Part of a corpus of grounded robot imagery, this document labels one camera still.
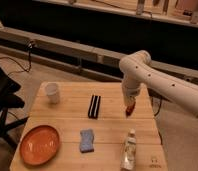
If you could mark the white paper cup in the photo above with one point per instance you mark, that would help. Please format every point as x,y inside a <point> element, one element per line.
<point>52,92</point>

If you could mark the black white striped block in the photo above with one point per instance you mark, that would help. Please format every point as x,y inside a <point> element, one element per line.
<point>93,110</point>

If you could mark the grey metal rail beam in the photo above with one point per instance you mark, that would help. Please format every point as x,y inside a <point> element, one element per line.
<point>88,53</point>

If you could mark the orange plate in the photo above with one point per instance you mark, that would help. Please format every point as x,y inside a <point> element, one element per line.
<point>39,145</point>

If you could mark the red brown oblong object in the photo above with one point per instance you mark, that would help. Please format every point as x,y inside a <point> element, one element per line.
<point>130,109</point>

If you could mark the white squeeze tube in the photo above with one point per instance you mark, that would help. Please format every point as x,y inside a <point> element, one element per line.
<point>129,151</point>

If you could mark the blue sponge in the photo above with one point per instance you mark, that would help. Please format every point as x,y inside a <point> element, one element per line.
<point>86,143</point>

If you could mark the black office chair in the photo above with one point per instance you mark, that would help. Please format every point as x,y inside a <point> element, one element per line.
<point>8,100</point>

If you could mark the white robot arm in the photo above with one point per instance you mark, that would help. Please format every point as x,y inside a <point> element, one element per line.
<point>136,70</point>

